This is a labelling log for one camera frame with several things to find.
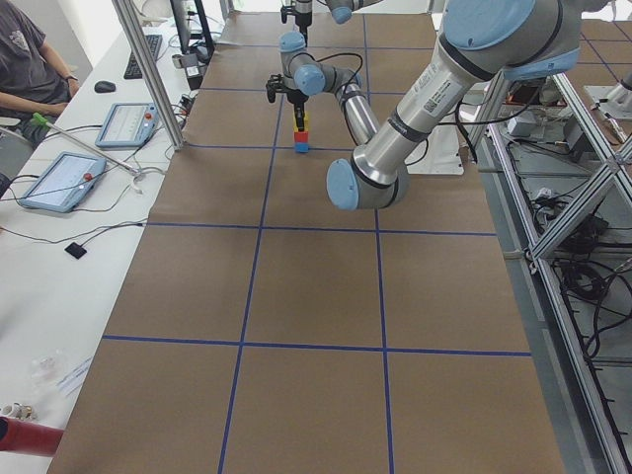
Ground yellow block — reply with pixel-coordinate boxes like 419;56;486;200
293;113;309;131

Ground far blue teach pendant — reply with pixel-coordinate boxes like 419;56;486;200
95;103;160;149

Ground black keyboard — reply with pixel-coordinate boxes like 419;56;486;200
122;34;164;81

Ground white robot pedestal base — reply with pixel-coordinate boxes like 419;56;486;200
405;125;464;176

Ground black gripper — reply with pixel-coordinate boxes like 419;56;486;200
295;12;312;40
288;90;309;132

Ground seated person grey shirt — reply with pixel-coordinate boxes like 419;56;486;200
1;1;80;147

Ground brown paper table cover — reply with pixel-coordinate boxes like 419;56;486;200
50;14;564;473

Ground grey power adapter box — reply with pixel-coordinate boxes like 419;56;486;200
508;111;537;138

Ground black computer mouse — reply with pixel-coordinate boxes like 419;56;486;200
94;80;117;94

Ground aluminium frame truss right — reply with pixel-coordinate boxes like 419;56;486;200
477;64;631;473

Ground blue teach pendant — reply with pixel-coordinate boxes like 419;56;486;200
95;103;160;149
18;152;107;213

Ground black cable bundle right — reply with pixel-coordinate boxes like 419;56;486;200
547;211;632;361

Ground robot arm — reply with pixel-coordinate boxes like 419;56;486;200
279;1;591;210
279;0;380;40

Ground red block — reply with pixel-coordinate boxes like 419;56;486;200
293;131;309;144

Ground small black square pad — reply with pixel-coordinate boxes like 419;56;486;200
64;242;87;260

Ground aluminium frame post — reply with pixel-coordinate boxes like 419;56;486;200
112;0;185;151

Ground green handled metal rod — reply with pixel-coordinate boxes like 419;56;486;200
32;113;141;177

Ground red cylinder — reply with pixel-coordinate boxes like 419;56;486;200
1;417;64;457

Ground blue block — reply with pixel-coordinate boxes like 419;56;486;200
294;142;309;153

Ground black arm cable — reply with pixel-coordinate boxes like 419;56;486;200
313;51;431;167

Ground near blue teach pendant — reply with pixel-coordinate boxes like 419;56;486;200
18;152;107;213

